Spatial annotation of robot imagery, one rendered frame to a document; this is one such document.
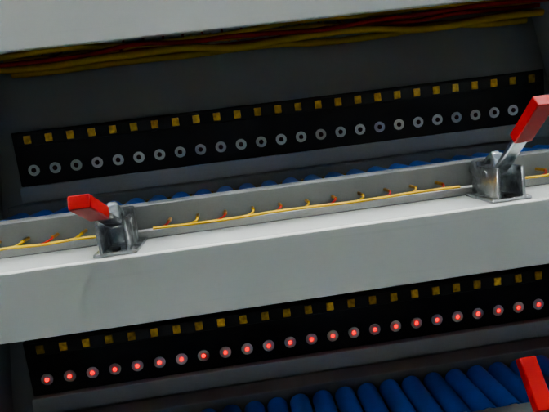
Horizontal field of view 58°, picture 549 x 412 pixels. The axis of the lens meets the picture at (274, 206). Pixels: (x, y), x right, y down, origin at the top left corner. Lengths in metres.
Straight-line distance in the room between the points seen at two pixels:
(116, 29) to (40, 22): 0.05
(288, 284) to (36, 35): 0.25
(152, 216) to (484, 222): 0.23
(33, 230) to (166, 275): 0.12
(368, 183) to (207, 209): 0.12
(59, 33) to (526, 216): 0.34
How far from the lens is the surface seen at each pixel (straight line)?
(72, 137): 0.53
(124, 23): 0.39
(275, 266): 0.32
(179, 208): 0.37
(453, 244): 0.35
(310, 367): 0.49
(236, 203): 0.37
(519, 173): 0.38
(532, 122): 0.34
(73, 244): 0.39
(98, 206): 0.29
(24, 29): 0.41
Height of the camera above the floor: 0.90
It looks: 10 degrees up
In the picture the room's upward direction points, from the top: 8 degrees counter-clockwise
